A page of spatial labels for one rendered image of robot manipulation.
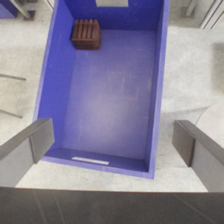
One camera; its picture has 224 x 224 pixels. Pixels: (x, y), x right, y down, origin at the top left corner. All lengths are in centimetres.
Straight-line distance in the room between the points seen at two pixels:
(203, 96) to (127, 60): 48
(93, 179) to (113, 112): 44
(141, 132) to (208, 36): 71
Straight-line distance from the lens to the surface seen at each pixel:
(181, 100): 95
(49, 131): 16
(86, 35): 74
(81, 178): 99
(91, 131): 70
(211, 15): 106
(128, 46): 78
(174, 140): 16
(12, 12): 142
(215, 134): 72
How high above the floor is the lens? 90
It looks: 79 degrees down
